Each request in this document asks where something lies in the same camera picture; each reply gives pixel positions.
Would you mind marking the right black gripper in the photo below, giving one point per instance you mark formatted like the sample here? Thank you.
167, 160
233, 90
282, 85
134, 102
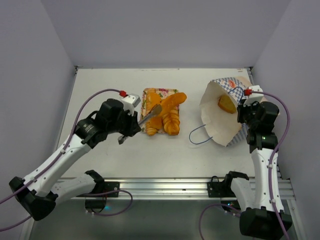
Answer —
243, 114

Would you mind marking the aluminium mounting rail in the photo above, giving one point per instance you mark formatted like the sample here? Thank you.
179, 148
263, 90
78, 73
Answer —
164, 188

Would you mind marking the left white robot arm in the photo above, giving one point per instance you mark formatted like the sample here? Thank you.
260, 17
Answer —
39, 192

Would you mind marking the black base bracket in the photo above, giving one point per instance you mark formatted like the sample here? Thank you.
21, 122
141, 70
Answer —
220, 189
107, 186

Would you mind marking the blue checkered paper bag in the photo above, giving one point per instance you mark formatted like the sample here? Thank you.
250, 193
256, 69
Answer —
223, 128

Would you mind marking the floral rectangular tray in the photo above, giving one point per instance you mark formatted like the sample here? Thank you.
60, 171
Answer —
163, 93

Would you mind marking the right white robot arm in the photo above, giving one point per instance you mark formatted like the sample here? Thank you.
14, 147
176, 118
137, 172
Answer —
262, 213

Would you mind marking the fake bread slice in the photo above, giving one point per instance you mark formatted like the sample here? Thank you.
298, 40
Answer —
226, 104

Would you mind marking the metal serving tongs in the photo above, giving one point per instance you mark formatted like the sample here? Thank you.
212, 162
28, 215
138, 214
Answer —
155, 111

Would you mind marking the left black base bracket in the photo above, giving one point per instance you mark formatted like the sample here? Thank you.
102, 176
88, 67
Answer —
107, 186

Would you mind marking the twisted fake bread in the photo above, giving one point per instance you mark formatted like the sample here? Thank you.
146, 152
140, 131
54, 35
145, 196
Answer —
171, 122

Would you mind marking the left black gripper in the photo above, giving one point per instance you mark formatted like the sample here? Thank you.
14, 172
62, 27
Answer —
133, 127

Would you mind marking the long fake baguette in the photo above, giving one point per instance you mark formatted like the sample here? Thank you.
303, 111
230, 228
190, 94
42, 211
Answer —
154, 124

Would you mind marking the right black base bracket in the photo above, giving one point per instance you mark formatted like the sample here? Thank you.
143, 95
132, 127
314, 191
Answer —
220, 189

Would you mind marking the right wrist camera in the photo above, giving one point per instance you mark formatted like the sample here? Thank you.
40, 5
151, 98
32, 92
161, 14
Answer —
254, 94

